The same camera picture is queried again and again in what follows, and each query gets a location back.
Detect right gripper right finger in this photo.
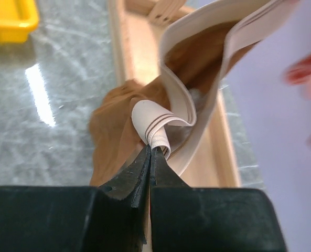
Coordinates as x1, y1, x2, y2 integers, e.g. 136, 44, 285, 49
150, 148, 286, 251

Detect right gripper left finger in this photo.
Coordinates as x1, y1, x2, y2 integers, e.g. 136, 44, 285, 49
0, 146, 151, 251

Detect brown underwear beige waistband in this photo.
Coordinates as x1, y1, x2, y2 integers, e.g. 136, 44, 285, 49
89, 1, 298, 185

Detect yellow plastic tray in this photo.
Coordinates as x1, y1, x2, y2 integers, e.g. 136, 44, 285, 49
0, 0, 40, 43

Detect wooden hanging rack frame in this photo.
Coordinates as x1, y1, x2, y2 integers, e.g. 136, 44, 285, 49
108, 0, 242, 187

